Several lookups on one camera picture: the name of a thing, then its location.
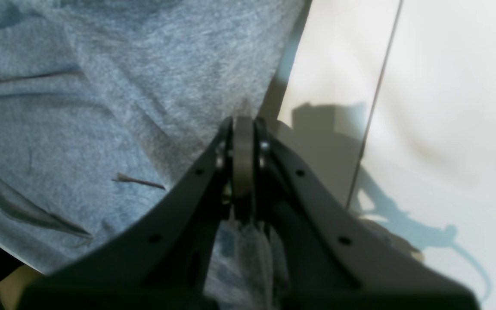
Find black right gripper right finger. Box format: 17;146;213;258
242;117;478;310

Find grey t-shirt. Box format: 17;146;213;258
0;0;313;310

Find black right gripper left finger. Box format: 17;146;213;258
18;118;233;310

